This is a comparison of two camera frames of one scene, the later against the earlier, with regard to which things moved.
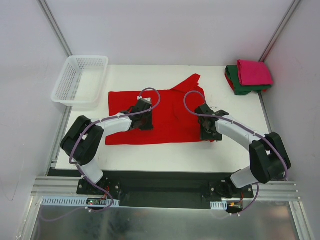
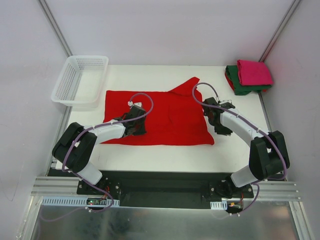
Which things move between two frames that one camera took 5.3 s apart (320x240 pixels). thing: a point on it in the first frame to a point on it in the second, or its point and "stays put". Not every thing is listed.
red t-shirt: x=175 y=118 stays put
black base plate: x=164 y=189 stays put
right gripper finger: x=210 y=133 to x=222 y=130
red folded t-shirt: x=229 y=80 stays put
